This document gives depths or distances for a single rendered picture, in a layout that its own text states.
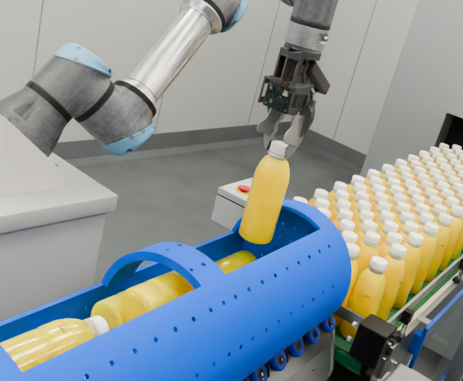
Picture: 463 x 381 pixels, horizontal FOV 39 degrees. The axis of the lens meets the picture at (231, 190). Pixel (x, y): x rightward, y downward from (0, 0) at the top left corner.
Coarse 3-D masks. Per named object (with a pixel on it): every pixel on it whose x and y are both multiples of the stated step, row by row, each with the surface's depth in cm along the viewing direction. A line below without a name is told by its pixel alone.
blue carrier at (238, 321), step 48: (240, 240) 152; (288, 240) 146; (336, 240) 136; (96, 288) 114; (240, 288) 108; (288, 288) 118; (336, 288) 134; (0, 336) 99; (144, 336) 89; (192, 336) 96; (240, 336) 105; (288, 336) 120
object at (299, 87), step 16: (288, 48) 119; (288, 64) 119; (304, 64) 122; (272, 80) 121; (288, 80) 120; (304, 80) 123; (272, 96) 121; (288, 96) 119; (304, 96) 123; (288, 112) 120
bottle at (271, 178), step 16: (272, 160) 130; (256, 176) 131; (272, 176) 129; (288, 176) 131; (256, 192) 131; (272, 192) 130; (256, 208) 132; (272, 208) 132; (240, 224) 137; (256, 224) 133; (272, 224) 134; (256, 240) 134
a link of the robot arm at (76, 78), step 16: (64, 48) 137; (80, 48) 137; (48, 64) 136; (64, 64) 134; (80, 64) 135; (96, 64) 136; (32, 80) 135; (48, 80) 134; (64, 80) 134; (80, 80) 135; (96, 80) 137; (64, 96) 134; (80, 96) 136; (96, 96) 137; (80, 112) 138
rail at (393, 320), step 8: (456, 264) 200; (448, 272) 194; (440, 280) 189; (424, 288) 177; (432, 288) 183; (416, 296) 171; (424, 296) 179; (408, 304) 166; (416, 304) 174; (400, 312) 161; (392, 320) 157
